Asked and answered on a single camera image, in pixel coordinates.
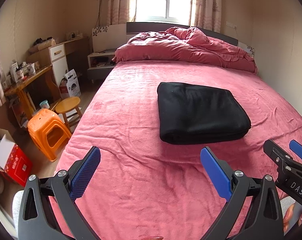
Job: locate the bright window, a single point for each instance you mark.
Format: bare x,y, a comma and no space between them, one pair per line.
172,11

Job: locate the white floral headboard panel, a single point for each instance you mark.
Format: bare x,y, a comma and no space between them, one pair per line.
109,37

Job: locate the red crumpled duvet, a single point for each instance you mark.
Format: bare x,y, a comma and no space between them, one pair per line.
187,45

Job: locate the right floral curtain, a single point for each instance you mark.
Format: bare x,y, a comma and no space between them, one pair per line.
206,14

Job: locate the wooden desk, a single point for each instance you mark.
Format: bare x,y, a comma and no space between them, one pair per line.
25,97

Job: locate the white bedside nightstand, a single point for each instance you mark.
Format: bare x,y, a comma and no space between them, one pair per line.
100,65

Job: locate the pink bed sheet mattress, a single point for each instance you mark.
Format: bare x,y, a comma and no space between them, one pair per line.
150,181

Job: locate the orange plastic stool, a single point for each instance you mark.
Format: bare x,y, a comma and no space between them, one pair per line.
48,132

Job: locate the white drawer cabinet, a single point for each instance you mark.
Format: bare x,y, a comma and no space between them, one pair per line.
63,57

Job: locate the left floral curtain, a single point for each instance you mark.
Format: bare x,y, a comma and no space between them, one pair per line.
121,11

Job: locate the round wooden stool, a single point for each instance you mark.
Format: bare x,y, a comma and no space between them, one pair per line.
70,111

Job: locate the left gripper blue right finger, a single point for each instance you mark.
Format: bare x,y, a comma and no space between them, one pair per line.
264,216

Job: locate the person's right hand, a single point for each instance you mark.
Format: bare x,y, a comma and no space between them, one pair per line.
292,216

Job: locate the white appliance box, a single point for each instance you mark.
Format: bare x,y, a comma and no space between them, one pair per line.
69,86

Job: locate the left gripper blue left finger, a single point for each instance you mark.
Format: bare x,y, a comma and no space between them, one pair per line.
36,217

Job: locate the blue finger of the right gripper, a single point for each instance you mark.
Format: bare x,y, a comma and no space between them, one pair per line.
277,154
296,148

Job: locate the black embroidered pants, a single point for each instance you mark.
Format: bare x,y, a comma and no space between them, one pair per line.
195,114

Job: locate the red cardboard box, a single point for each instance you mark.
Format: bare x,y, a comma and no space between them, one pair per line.
13,161

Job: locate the floral curtain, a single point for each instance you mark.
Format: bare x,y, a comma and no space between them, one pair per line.
121,11
206,14

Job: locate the teal lidded cup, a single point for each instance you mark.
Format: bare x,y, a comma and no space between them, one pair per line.
45,104

